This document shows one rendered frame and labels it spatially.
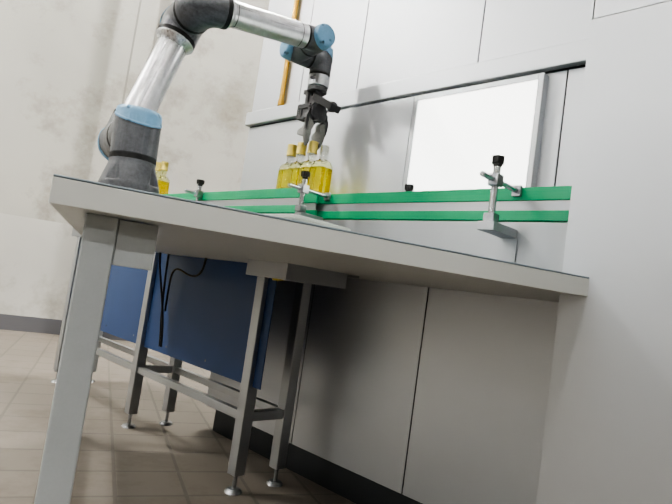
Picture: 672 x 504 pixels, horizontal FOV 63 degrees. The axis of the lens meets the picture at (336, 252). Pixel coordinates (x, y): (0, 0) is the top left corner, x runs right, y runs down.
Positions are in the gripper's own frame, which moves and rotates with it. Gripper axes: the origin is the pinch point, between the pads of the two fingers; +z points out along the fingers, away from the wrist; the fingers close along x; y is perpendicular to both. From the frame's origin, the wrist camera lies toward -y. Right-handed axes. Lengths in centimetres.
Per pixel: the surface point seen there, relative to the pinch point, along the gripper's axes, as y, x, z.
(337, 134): 1.6, -12.3, -7.3
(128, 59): 309, -56, -115
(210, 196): 37.9, 13.4, 20.7
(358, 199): -28.8, 4.2, 20.8
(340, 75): 7.9, -15.4, -31.9
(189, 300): 41, 13, 60
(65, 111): 340, -25, -65
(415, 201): -50, 4, 22
